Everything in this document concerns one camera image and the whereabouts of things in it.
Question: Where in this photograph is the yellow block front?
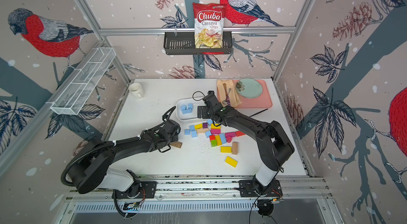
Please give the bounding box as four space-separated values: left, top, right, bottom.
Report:
225 156 238 168

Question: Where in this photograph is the metal spoon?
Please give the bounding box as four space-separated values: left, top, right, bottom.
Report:
222 83 232 106

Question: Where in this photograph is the brown wooden block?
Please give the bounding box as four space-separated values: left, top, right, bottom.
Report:
171 141 182 148

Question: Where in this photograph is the black wall basket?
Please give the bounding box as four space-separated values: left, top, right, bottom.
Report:
164 31 233 55

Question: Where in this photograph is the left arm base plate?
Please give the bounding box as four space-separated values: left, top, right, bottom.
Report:
112 181 158 199

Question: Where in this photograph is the yellow block middle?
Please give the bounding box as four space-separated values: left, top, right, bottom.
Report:
220 146 232 153

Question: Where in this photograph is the wooden block right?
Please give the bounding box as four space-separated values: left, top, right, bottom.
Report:
232 142 238 155

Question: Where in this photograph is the yellow block top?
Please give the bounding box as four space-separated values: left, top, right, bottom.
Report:
210 124 221 129

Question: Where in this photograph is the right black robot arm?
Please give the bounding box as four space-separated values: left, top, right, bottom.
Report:
202 91 295 195

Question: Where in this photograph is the magenta block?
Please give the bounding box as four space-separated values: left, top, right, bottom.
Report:
210 129 221 135

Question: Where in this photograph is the beige cloth napkin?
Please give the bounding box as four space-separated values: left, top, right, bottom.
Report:
216 80 242 108

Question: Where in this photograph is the red block right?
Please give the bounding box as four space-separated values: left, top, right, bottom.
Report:
235 131 245 137

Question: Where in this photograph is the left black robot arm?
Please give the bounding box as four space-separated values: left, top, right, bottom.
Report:
60 119 181 198

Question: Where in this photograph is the green block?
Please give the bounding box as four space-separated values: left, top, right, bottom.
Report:
210 140 217 147

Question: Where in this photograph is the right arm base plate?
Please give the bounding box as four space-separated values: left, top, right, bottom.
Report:
237 180 283 198

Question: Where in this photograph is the green ceramic plate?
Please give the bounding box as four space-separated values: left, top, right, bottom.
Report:
235 79 263 99

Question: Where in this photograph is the white ceramic mug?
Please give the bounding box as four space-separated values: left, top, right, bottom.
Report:
128 83 145 100

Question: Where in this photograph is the yellow block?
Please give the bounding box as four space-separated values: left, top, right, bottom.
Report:
225 156 238 168
210 124 221 129
220 146 232 153

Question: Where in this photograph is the white ceramic serving dish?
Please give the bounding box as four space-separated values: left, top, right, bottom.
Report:
176 98 205 121

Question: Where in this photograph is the black ladle spoon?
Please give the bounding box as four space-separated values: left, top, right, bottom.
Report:
250 108 268 117

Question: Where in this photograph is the white wire wall basket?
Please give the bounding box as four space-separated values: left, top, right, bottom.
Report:
51 47 116 115

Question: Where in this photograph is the Chuba cassava chips bag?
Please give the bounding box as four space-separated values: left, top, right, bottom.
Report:
192 3 226 49

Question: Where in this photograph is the pink plastic tray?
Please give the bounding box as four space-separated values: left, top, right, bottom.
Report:
234 80 272 109

